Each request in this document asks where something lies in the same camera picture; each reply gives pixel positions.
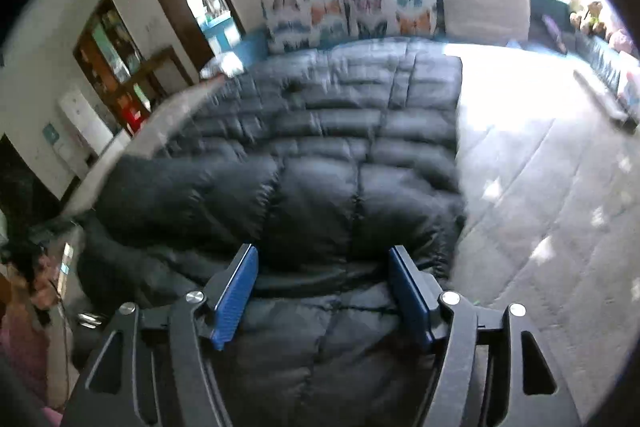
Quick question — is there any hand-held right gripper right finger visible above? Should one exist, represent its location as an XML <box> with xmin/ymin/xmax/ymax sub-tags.
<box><xmin>389</xmin><ymin>245</ymin><xmax>581</xmax><ymax>427</ymax></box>

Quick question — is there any white cushion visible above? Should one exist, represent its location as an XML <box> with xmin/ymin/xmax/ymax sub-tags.
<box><xmin>439</xmin><ymin>0</ymin><xmax>532</xmax><ymax>46</ymax></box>

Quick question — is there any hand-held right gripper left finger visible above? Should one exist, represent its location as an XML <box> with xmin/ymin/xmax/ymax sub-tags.
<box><xmin>60</xmin><ymin>243</ymin><xmax>259</xmax><ymax>427</ymax></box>

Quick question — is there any blue cabinet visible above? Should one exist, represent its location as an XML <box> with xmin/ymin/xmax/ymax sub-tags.
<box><xmin>197</xmin><ymin>16</ymin><xmax>241</xmax><ymax>58</ymax></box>

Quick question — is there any wooden bookshelf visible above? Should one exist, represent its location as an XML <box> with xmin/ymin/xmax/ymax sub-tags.
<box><xmin>73</xmin><ymin>0</ymin><xmax>151</xmax><ymax>132</ymax></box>

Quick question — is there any wooden chair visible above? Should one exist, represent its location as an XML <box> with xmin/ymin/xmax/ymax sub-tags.
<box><xmin>125</xmin><ymin>46</ymin><xmax>193</xmax><ymax>100</ymax></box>

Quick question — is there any purple cloth item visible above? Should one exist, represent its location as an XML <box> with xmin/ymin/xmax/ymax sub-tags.
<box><xmin>542</xmin><ymin>16</ymin><xmax>566</xmax><ymax>48</ymax></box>

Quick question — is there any butterfly print cushion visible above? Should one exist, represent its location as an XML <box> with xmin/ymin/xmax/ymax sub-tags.
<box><xmin>340</xmin><ymin>0</ymin><xmax>439</xmax><ymax>40</ymax></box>
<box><xmin>261</xmin><ymin>0</ymin><xmax>347</xmax><ymax>54</ymax></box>

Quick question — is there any person's left hand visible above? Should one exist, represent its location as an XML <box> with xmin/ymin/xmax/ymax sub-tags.
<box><xmin>10</xmin><ymin>254</ymin><xmax>63</xmax><ymax>325</ymax></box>

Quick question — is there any black puffer jacket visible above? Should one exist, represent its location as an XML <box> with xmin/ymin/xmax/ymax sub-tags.
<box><xmin>72</xmin><ymin>38</ymin><xmax>467</xmax><ymax>427</ymax></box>

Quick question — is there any bear plush toy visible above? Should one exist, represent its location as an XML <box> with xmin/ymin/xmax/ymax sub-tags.
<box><xmin>580</xmin><ymin>2</ymin><xmax>607</xmax><ymax>35</ymax></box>

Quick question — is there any grey quilted star mat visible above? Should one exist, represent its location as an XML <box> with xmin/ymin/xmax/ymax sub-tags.
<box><xmin>442</xmin><ymin>42</ymin><xmax>640</xmax><ymax>358</ymax></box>

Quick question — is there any person's left forearm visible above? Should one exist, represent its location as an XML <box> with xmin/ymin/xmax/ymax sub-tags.
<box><xmin>0</xmin><ymin>302</ymin><xmax>63</xmax><ymax>413</ymax></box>

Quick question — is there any white wall appliance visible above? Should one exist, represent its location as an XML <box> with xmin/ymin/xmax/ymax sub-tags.
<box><xmin>56</xmin><ymin>89</ymin><xmax>113</xmax><ymax>158</ymax></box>

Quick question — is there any blue sofa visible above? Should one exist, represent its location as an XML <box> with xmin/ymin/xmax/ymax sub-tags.
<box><xmin>200</xmin><ymin>0</ymin><xmax>640</xmax><ymax>128</ymax></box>

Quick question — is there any pink plush toy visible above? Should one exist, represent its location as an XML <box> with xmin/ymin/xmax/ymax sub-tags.
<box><xmin>609</xmin><ymin>28</ymin><xmax>638</xmax><ymax>56</ymax></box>

